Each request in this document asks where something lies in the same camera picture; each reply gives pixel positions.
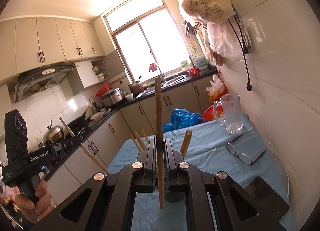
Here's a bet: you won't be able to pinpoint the wooden chopstick two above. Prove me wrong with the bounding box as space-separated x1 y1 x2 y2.
180 131 189 157

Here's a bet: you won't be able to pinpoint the wooden chopstick three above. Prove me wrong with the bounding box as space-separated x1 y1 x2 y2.
184 131 193 157

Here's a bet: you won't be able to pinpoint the wooden chopstick ten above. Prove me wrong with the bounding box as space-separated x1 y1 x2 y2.
134 131 148 151

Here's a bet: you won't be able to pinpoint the wooden chopstick one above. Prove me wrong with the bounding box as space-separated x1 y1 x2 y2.
131 133 143 152

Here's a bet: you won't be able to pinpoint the wooden chopstick four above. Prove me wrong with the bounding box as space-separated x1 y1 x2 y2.
141 129 150 144

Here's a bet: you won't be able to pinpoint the wooden chopstick eight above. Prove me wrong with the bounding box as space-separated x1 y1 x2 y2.
59 117 111 175

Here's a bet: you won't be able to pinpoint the wooden chopstick nine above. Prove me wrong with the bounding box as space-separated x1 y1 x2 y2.
155 77 164 209

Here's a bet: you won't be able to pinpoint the lower kitchen cabinets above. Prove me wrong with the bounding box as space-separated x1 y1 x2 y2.
45 70 214 204

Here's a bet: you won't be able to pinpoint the kitchen cabinets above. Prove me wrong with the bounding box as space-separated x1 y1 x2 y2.
45 70 214 204
1 17 123 94

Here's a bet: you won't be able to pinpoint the upper kitchen cabinets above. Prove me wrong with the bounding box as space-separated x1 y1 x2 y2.
1 17 123 94

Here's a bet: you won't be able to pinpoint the kitchen window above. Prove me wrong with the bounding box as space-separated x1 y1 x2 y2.
104 0 191 82

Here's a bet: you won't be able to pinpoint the person left hand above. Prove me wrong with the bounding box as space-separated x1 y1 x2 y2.
14 178 57 225

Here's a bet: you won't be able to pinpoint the dark grey utensil holder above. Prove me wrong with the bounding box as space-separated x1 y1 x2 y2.
164 191 185 203

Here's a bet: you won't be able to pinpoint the steel kettle pot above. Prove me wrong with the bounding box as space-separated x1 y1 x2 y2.
43 120 65 145

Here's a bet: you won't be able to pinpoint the blue plastic bag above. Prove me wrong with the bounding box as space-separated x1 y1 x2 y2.
162 108 207 133

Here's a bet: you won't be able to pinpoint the blue towel table cloth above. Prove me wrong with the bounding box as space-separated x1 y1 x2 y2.
106 113 293 231

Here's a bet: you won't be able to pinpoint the red plastic basin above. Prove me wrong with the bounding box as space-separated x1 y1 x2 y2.
203 105 223 121

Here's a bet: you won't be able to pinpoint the black wok pan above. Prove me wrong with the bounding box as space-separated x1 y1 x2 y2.
67 112 86 133

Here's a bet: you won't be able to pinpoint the clear glass beer mug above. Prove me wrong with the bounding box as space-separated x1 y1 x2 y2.
213 93 243 134

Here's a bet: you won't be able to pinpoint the black smartphone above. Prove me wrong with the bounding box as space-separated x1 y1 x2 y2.
244 176 290 221

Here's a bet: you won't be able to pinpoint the range hood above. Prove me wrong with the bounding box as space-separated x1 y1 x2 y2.
14 63 76 103

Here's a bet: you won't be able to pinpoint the orange trash bag bin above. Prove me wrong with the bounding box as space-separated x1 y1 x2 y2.
206 74 228 104

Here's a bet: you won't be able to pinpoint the brown cooking pot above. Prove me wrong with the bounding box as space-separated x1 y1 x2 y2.
129 75 144 97

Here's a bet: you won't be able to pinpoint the silver rice cooker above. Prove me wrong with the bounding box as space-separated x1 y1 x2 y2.
101 88 125 108

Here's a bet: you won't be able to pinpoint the red small basket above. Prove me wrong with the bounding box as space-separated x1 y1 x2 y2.
187 67 200 78

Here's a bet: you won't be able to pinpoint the white pink plastic bag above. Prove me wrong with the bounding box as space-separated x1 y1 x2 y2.
197 22 242 66

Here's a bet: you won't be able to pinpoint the black frame eyeglasses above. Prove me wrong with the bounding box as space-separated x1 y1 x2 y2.
226 133 267 166

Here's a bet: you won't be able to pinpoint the black power cable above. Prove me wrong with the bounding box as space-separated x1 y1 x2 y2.
227 15 253 92

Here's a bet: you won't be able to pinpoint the wall power strip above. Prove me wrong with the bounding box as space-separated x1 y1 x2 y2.
242 25 254 53

